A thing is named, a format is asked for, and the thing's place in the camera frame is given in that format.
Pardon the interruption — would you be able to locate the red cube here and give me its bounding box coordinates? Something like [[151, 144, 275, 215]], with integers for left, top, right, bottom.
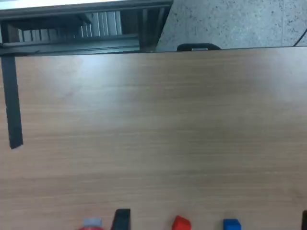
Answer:
[[172, 215, 192, 230]]

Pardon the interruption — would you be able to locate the red plastic cup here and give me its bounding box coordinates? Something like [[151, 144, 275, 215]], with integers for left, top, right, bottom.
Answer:
[[76, 217, 105, 230]]

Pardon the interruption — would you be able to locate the blue cube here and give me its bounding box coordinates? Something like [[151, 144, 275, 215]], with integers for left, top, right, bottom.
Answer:
[[222, 218, 242, 230]]

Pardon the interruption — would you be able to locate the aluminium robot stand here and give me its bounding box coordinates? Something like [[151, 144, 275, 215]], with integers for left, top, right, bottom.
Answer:
[[0, 0, 174, 56]]

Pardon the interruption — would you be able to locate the black floor cable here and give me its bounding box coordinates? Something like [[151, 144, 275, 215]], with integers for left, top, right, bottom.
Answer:
[[294, 30, 307, 46]]

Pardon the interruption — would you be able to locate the black handle-shaped object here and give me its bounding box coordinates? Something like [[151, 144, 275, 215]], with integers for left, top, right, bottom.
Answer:
[[177, 43, 222, 52]]

